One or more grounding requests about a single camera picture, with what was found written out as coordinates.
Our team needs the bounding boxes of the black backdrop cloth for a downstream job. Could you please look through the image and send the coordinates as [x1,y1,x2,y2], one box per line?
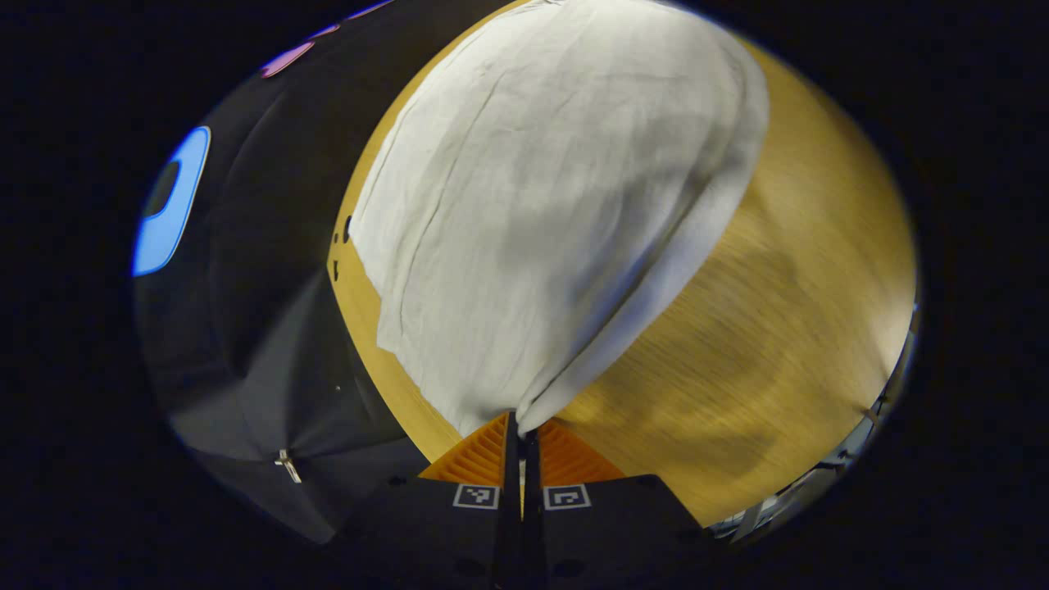
[131,0,525,546]

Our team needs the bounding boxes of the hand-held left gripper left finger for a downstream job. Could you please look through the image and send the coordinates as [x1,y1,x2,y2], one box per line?
[332,411,523,590]

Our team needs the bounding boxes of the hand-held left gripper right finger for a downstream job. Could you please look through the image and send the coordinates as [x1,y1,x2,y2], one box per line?
[522,420,722,590]

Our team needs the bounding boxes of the white jeans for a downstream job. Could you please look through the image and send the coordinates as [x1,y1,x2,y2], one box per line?
[348,0,771,439]

